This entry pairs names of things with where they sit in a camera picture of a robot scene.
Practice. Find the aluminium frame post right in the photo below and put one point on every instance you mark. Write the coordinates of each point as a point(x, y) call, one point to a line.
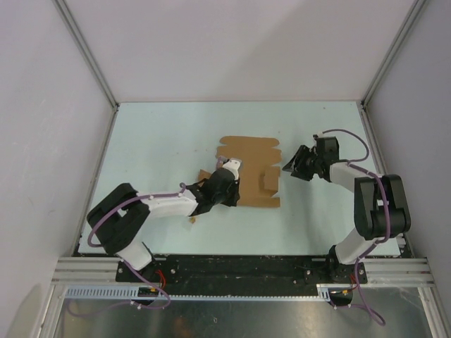
point(410, 20)

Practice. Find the aluminium frame post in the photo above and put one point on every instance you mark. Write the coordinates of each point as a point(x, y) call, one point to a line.
point(78, 37)
point(410, 20)

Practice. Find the grey slotted cable duct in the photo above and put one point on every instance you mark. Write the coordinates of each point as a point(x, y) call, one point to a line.
point(318, 292)

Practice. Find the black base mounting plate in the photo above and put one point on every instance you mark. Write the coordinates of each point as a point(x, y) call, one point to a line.
point(173, 268)

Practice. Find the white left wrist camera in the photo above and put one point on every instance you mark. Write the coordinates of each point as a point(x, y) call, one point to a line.
point(233, 165)

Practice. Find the aluminium frame post left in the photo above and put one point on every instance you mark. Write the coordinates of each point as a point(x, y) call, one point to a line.
point(78, 37)

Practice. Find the aluminium front rail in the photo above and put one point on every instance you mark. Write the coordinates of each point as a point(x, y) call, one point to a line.
point(385, 272)

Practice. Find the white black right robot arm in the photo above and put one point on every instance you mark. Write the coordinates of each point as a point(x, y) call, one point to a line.
point(380, 208)

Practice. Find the brown cardboard box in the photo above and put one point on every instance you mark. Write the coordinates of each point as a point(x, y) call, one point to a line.
point(259, 172)

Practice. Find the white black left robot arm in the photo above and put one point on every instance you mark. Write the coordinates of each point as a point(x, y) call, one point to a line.
point(116, 220)

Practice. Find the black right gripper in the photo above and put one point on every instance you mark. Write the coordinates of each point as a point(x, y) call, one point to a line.
point(296, 164)

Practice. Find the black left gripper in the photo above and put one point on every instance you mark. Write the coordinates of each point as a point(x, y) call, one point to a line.
point(235, 194)

